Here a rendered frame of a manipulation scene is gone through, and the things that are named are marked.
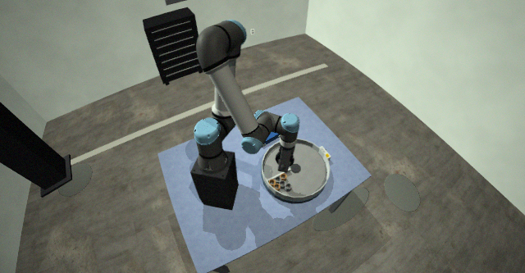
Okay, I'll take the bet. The blue crate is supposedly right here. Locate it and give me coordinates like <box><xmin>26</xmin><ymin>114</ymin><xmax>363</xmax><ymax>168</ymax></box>
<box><xmin>263</xmin><ymin>132</ymin><xmax>280</xmax><ymax>147</ymax></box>

